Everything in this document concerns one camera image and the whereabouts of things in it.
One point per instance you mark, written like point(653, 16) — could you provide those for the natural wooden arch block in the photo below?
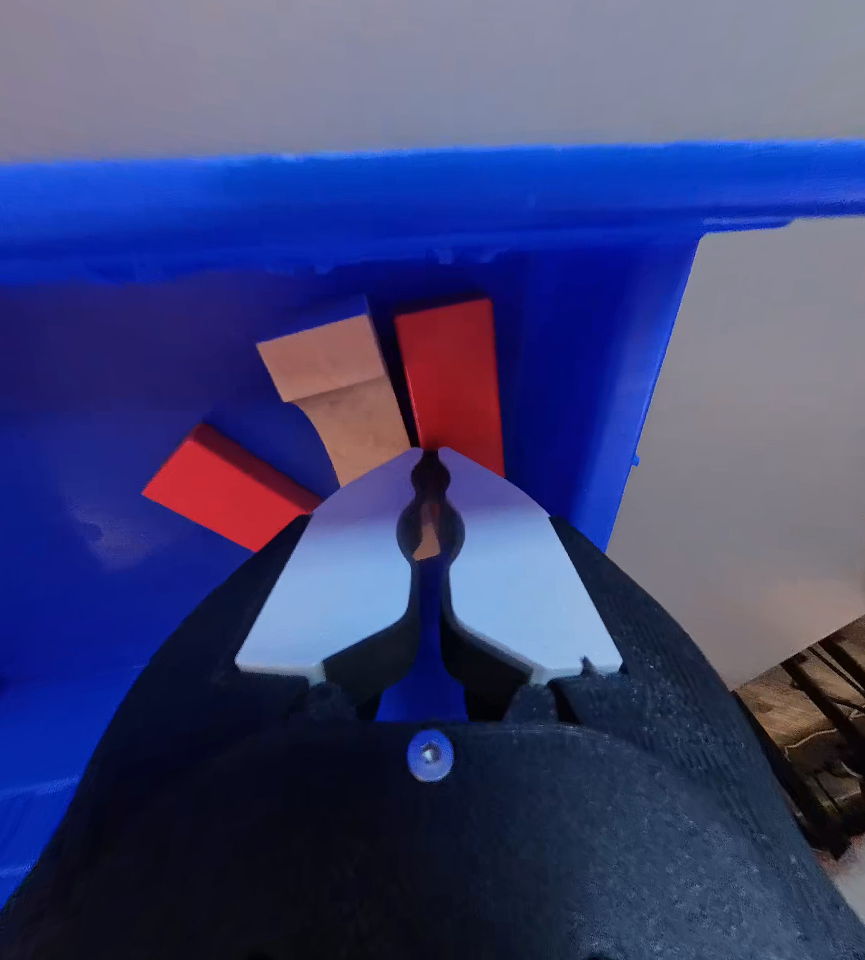
point(335, 360)

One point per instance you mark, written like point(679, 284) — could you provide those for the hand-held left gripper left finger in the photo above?
point(327, 585)

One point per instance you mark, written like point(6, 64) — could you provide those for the red rectangular wooden block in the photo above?
point(447, 375)
point(222, 487)

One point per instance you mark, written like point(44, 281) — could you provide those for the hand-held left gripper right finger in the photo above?
point(530, 585)

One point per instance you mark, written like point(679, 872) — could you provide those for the blue plastic bin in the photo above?
point(102, 337)

